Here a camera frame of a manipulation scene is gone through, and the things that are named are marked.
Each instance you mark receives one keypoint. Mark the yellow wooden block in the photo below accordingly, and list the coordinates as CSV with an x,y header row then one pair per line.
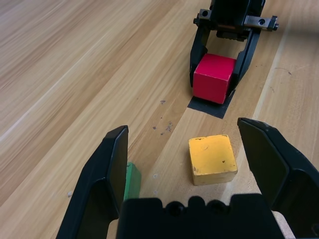
x,y
211,156

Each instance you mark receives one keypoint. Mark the green wooden block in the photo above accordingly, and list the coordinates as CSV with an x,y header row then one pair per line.
x,y
133,179

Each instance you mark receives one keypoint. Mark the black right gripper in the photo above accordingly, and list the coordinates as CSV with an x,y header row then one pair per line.
x,y
231,15

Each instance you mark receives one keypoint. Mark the black square tape marker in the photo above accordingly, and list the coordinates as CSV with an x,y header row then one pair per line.
x,y
211,109

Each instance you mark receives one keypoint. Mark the red wooden block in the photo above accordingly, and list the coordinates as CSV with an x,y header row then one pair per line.
x,y
211,77

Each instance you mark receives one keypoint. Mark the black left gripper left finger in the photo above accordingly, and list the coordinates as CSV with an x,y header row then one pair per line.
x,y
94,189

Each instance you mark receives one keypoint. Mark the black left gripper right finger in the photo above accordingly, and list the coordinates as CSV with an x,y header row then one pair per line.
x,y
281,169

